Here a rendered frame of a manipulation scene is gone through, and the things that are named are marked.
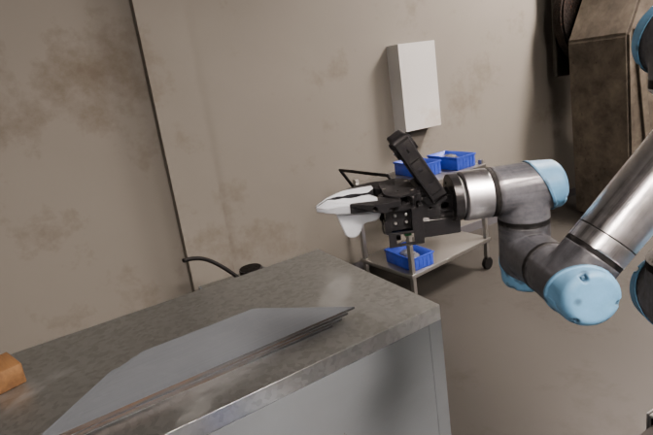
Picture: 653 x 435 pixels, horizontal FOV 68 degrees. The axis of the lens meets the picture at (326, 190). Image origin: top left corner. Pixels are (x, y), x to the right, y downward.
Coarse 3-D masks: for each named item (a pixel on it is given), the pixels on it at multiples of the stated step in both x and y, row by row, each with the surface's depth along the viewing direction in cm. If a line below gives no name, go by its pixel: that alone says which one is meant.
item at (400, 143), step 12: (396, 132) 69; (396, 144) 67; (408, 144) 67; (396, 156) 68; (408, 156) 67; (420, 156) 67; (408, 168) 68; (420, 168) 68; (420, 180) 69; (432, 180) 68; (432, 192) 69; (444, 192) 69
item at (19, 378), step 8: (0, 360) 112; (8, 360) 112; (16, 360) 111; (0, 368) 109; (8, 368) 108; (16, 368) 109; (0, 376) 107; (8, 376) 108; (16, 376) 109; (24, 376) 111; (0, 384) 107; (8, 384) 108; (16, 384) 110; (0, 392) 107
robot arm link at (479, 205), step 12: (480, 168) 72; (468, 180) 69; (480, 180) 69; (492, 180) 69; (468, 192) 68; (480, 192) 68; (492, 192) 68; (468, 204) 69; (480, 204) 69; (492, 204) 69; (468, 216) 70; (480, 216) 70; (492, 216) 71
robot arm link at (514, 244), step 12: (504, 228) 72; (516, 228) 71; (528, 228) 70; (540, 228) 70; (504, 240) 73; (516, 240) 71; (528, 240) 69; (540, 240) 68; (552, 240) 68; (504, 252) 73; (516, 252) 69; (528, 252) 67; (504, 264) 74; (516, 264) 69; (504, 276) 74; (516, 276) 72; (516, 288) 73; (528, 288) 72
